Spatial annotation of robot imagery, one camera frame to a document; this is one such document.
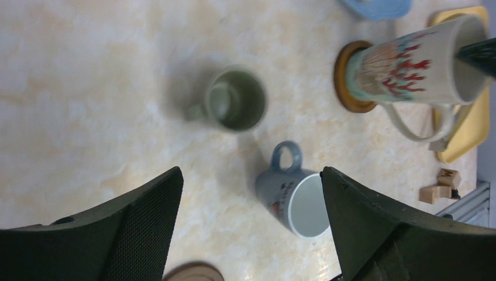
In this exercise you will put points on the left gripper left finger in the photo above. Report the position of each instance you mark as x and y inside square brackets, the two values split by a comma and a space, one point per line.
[125, 238]

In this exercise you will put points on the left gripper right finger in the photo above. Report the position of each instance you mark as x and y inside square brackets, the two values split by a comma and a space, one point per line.
[379, 238]

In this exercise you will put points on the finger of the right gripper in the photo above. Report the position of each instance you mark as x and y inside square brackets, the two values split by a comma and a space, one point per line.
[480, 55]

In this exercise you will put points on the large cream mug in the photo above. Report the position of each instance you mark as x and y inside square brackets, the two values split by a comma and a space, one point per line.
[420, 67]

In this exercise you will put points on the dark brown coaster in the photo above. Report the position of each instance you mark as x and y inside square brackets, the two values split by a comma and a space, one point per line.
[194, 271]

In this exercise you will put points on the orange-brown coaster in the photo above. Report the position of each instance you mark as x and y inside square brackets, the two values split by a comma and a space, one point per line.
[339, 78]

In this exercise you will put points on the yellow serving tray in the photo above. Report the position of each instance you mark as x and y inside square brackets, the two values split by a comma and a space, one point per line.
[472, 124]

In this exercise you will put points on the small black block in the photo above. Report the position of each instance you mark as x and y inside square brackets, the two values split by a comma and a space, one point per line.
[455, 194]

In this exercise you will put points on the small grey-blue cup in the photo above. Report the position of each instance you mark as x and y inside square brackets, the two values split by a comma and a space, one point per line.
[292, 194]

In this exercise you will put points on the brown wooden blocks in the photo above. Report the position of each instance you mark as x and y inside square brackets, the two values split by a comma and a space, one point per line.
[447, 179]

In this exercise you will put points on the blue three-tier cake stand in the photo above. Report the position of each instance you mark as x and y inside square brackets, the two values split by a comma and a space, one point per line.
[379, 9]

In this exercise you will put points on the small olive cup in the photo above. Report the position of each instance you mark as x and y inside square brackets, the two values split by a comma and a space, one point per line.
[235, 100]

